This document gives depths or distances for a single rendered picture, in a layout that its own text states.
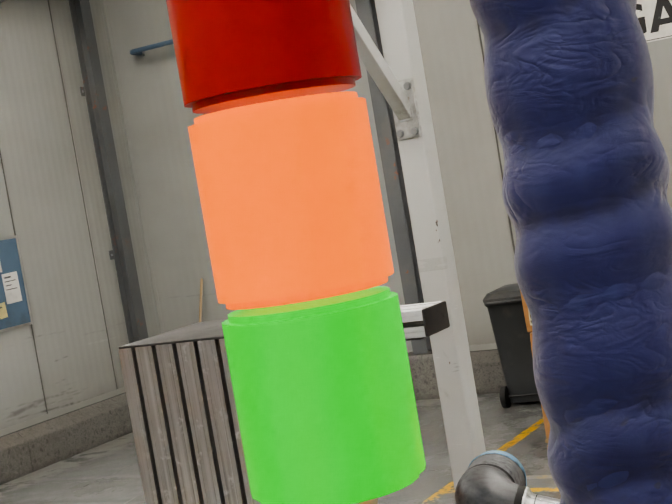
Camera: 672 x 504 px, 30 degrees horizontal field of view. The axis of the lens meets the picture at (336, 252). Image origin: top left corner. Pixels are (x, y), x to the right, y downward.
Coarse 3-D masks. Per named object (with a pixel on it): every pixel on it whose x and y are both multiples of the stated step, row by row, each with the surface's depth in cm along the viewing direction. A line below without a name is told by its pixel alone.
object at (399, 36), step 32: (384, 0) 507; (384, 32) 509; (416, 32) 513; (416, 64) 510; (416, 96) 506; (416, 160) 510; (416, 192) 511; (416, 224) 513; (448, 224) 518; (448, 256) 514; (448, 288) 511; (448, 352) 514; (448, 384) 515; (448, 416) 517; (448, 448) 519; (480, 448) 519
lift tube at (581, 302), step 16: (592, 128) 169; (544, 144) 171; (656, 272) 171; (608, 288) 170; (624, 288) 170; (656, 288) 171; (576, 304) 171; (592, 304) 171; (608, 400) 171; (576, 416) 174; (608, 480) 172; (624, 480) 172
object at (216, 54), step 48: (192, 0) 33; (240, 0) 32; (288, 0) 32; (336, 0) 33; (192, 48) 33; (240, 48) 32; (288, 48) 32; (336, 48) 33; (192, 96) 33; (240, 96) 33; (288, 96) 35
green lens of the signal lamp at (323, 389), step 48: (384, 288) 35; (240, 336) 34; (288, 336) 33; (336, 336) 33; (384, 336) 34; (240, 384) 34; (288, 384) 33; (336, 384) 33; (384, 384) 33; (288, 432) 33; (336, 432) 33; (384, 432) 33; (288, 480) 33; (336, 480) 33; (384, 480) 33
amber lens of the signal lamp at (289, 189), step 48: (336, 96) 33; (192, 144) 34; (240, 144) 33; (288, 144) 32; (336, 144) 33; (240, 192) 33; (288, 192) 32; (336, 192) 33; (240, 240) 33; (288, 240) 33; (336, 240) 33; (384, 240) 34; (240, 288) 33; (288, 288) 33; (336, 288) 33
